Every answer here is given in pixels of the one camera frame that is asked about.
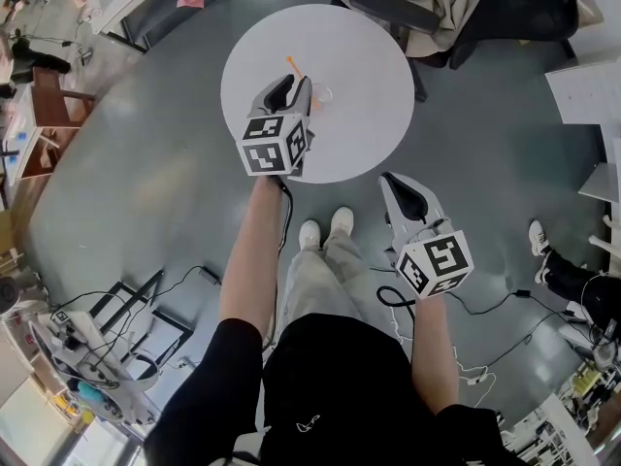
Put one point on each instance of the person's white shoe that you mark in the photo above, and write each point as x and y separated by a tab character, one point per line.
538	237
543	270
341	219
309	233

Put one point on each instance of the person's left forearm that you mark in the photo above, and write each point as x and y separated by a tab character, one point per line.
252	260

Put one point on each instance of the person's black shirt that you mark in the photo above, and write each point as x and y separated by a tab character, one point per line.
339	396

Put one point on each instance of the orange star stick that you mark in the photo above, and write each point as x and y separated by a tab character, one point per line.
294	67

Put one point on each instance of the person's white right shoe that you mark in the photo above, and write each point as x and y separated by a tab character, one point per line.
341	219

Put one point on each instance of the person's right forearm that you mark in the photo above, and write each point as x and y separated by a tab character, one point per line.
434	347

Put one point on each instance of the person's white left shoe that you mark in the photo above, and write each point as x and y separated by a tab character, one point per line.
309	233

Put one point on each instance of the person's grey trousers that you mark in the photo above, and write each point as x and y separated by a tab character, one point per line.
325	284

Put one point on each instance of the white desk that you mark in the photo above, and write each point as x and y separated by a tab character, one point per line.
116	3

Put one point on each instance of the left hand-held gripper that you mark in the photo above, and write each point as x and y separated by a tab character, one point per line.
264	156

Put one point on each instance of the beige jacket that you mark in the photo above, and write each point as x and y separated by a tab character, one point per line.
444	12

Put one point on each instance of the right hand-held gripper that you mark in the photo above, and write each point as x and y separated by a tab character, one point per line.
439	260

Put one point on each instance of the black metal frame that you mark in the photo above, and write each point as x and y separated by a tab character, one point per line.
145	318

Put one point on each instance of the white board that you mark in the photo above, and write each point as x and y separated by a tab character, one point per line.
587	90

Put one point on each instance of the brown wooden chair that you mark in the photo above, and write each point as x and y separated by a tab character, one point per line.
48	109

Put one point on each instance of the clear plastic cup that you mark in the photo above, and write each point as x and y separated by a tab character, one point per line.
324	94

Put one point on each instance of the black office chair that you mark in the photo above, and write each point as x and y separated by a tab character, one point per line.
514	12

